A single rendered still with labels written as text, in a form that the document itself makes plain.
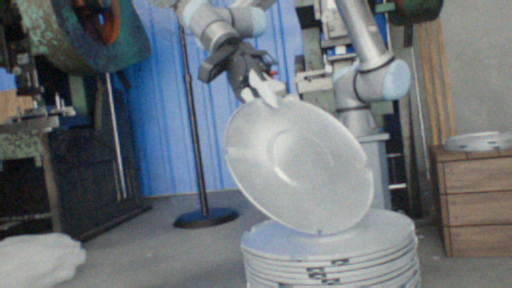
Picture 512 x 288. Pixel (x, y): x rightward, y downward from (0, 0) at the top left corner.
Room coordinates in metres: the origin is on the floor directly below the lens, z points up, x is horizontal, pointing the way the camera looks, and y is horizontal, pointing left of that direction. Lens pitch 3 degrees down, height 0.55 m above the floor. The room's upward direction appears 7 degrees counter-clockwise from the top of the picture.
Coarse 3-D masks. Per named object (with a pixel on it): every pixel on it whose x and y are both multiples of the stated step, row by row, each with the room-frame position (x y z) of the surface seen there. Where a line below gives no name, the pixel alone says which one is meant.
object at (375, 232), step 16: (272, 224) 0.82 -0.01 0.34; (368, 224) 0.74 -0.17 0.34; (384, 224) 0.73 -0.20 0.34; (400, 224) 0.71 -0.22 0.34; (256, 240) 0.73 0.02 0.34; (272, 240) 0.72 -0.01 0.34; (288, 240) 0.70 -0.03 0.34; (304, 240) 0.68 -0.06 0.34; (320, 240) 0.67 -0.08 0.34; (336, 240) 0.67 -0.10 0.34; (352, 240) 0.66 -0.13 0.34; (368, 240) 0.65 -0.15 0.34; (384, 240) 0.64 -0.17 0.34; (400, 240) 0.62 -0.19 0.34; (272, 256) 0.62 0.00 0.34; (288, 256) 0.61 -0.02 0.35; (320, 256) 0.59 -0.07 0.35; (336, 256) 0.59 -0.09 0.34; (352, 256) 0.59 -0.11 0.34
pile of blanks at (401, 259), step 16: (416, 240) 0.70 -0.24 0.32; (256, 256) 0.67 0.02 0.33; (368, 256) 0.59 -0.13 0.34; (384, 256) 0.62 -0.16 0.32; (400, 256) 0.63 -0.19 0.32; (416, 256) 0.66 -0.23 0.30; (256, 272) 0.65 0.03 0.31; (272, 272) 0.62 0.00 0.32; (288, 272) 0.63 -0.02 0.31; (304, 272) 0.60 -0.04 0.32; (320, 272) 0.59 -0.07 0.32; (336, 272) 0.60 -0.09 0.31; (352, 272) 0.58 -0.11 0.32; (368, 272) 0.59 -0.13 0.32; (384, 272) 0.60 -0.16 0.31; (400, 272) 0.61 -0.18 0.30; (416, 272) 0.67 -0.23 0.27
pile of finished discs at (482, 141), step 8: (456, 136) 1.68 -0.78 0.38; (464, 136) 1.69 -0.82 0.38; (472, 136) 1.59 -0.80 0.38; (480, 136) 1.56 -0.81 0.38; (488, 136) 1.53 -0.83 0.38; (496, 136) 1.50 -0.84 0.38; (504, 136) 1.50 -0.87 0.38; (448, 144) 1.54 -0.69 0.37; (456, 144) 1.50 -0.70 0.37; (464, 144) 1.47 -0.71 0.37; (472, 144) 1.45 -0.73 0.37; (480, 144) 1.43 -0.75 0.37; (488, 144) 1.43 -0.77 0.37; (496, 144) 1.41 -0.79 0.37; (504, 144) 1.41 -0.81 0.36
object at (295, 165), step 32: (256, 128) 0.77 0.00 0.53; (288, 128) 0.80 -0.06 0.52; (320, 128) 0.83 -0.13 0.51; (256, 160) 0.72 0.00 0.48; (288, 160) 0.74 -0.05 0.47; (320, 160) 0.77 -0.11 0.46; (352, 160) 0.81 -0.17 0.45; (256, 192) 0.68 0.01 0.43; (288, 192) 0.70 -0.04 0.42; (320, 192) 0.73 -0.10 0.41; (352, 192) 0.76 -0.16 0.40; (288, 224) 0.65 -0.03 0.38; (352, 224) 0.70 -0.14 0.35
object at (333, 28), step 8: (320, 0) 2.12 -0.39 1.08; (328, 0) 2.11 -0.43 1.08; (320, 8) 2.12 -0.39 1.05; (328, 8) 2.11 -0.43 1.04; (328, 16) 2.10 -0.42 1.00; (336, 16) 2.11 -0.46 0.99; (328, 24) 2.08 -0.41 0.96; (336, 24) 2.08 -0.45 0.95; (328, 32) 2.09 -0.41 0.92; (336, 32) 2.08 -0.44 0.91; (344, 32) 2.07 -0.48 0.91
